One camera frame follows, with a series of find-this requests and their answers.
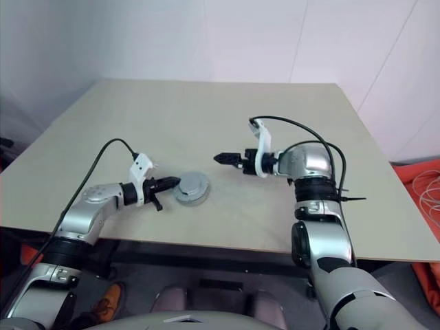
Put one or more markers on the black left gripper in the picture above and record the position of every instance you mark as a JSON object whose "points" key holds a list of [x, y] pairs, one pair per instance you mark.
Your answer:
{"points": [[150, 190]]}

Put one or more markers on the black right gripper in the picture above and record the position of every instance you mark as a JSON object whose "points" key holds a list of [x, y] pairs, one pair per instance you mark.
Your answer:
{"points": [[248, 161]]}

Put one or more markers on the grey motor housing cover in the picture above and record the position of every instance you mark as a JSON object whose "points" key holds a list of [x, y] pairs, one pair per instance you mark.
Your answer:
{"points": [[192, 185]]}

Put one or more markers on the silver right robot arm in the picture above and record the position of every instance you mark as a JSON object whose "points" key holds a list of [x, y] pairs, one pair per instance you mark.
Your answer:
{"points": [[309, 161]]}

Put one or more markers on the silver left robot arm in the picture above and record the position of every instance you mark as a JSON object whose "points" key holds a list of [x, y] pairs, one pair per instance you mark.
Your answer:
{"points": [[99, 199]]}

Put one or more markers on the dark rounded pinkish shape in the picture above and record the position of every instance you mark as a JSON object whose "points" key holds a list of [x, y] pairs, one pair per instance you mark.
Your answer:
{"points": [[172, 299], [268, 306]]}

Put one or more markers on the orange shoe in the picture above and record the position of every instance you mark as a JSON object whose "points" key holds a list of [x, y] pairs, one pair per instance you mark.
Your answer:
{"points": [[111, 297]]}

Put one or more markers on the grey robot torso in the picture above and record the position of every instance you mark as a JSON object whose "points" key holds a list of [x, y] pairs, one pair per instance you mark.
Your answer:
{"points": [[192, 323]]}

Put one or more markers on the orange fabric under table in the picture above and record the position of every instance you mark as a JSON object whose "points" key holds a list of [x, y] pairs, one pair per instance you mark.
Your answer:
{"points": [[32, 254]]}

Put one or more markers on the dark object beside table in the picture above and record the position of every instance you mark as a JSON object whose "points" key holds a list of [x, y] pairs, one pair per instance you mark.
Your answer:
{"points": [[5, 151]]}

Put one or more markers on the orange fabric cushion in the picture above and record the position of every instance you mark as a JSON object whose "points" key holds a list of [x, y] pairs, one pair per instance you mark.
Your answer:
{"points": [[429, 282]]}

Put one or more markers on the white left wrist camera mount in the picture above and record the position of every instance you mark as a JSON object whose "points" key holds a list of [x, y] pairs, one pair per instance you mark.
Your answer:
{"points": [[141, 165]]}

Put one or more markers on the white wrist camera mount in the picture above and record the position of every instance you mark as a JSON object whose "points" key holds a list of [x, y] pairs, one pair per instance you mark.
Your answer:
{"points": [[265, 137], [141, 165]]}

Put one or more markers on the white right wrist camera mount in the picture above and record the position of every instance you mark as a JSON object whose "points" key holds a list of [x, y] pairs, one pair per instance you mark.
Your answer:
{"points": [[265, 137]]}

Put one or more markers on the black table frame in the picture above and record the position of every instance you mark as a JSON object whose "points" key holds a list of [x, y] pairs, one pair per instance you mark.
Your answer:
{"points": [[206, 261]]}

